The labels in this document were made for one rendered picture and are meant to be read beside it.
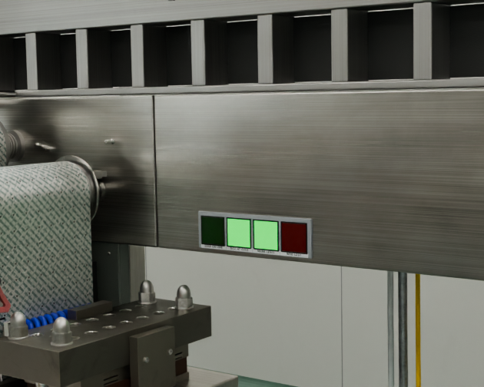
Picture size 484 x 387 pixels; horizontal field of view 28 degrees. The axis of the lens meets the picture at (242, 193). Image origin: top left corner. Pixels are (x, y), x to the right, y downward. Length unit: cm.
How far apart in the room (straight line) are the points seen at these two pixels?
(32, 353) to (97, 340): 11
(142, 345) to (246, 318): 305
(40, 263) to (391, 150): 68
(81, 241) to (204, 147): 30
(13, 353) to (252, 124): 57
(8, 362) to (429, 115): 81
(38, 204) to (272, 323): 297
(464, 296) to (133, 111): 249
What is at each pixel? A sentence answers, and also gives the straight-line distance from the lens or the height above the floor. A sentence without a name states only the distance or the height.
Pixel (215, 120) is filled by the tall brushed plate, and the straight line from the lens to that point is 179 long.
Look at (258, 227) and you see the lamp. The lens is 174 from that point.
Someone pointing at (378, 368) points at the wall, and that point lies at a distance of 441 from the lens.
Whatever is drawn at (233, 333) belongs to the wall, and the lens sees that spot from 481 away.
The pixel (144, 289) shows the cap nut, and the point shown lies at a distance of 192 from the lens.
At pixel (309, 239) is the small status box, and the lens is 168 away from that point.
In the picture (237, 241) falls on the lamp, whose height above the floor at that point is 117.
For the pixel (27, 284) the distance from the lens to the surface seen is 180.
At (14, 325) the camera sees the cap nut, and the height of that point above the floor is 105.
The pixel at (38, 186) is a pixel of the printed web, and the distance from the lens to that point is 180.
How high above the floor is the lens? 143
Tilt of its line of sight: 6 degrees down
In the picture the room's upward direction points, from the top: 1 degrees counter-clockwise
